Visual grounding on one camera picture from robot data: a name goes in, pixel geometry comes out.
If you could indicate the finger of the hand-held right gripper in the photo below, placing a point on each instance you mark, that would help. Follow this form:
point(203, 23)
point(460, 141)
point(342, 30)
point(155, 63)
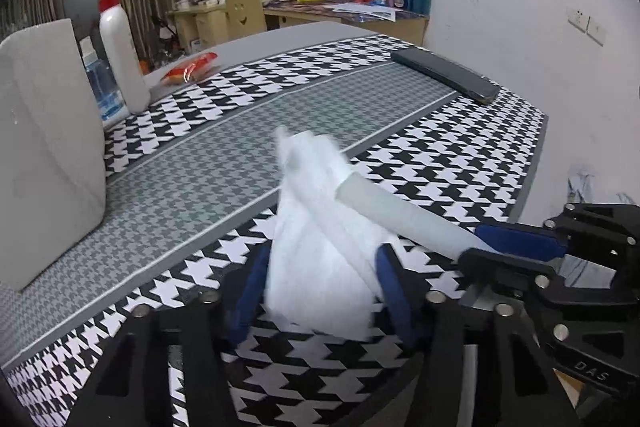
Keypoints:
point(505, 269)
point(520, 242)

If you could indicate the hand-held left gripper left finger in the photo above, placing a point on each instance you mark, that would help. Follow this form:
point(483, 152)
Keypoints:
point(247, 294)

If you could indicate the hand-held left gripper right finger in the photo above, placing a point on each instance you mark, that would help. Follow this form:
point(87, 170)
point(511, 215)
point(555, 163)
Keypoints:
point(396, 294)

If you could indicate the white cloth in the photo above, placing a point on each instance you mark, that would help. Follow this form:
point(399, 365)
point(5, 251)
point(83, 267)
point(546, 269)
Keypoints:
point(320, 267)

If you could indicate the white foam box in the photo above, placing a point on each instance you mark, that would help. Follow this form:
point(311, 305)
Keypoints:
point(45, 147)

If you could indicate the black white houndstooth tablecloth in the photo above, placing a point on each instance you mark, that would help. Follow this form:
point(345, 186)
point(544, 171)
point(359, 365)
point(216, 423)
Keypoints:
point(225, 147)

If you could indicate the dark grey flat case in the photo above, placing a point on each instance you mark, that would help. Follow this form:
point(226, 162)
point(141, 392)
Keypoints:
point(445, 74)

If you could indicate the red snack packet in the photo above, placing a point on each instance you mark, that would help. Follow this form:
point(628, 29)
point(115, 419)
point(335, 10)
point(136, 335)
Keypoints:
point(187, 69)

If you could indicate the clear water bottle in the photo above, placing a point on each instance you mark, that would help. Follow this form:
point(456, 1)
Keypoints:
point(102, 82)

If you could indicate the white pump bottle red top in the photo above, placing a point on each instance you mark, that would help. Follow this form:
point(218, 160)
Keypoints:
point(122, 57)

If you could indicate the black folding chair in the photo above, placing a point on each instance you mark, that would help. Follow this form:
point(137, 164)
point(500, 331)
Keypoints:
point(165, 34)

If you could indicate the cluttered wooden desk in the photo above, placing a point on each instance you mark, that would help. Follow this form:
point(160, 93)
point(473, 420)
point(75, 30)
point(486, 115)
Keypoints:
point(350, 24)

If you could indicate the wooden desk with drawers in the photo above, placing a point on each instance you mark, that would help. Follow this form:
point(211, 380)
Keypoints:
point(200, 24)

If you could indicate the printed paper sheets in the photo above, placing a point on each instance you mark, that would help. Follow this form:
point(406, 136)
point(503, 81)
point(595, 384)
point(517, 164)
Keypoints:
point(365, 11)

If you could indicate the double wall socket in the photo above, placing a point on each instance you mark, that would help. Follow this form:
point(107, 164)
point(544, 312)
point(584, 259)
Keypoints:
point(585, 26)

